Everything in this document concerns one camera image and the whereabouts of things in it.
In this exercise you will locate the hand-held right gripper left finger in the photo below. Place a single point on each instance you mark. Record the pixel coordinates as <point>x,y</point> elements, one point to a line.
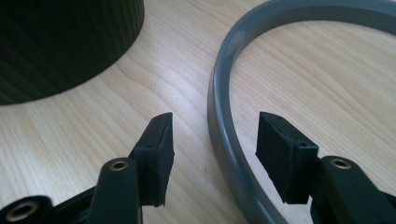
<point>155,168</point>

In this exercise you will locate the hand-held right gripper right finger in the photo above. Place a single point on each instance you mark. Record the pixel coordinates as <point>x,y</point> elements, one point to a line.
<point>286,161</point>

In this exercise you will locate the black ribbed trash bin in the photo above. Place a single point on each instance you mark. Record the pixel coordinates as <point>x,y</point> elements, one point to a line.
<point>62,40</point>

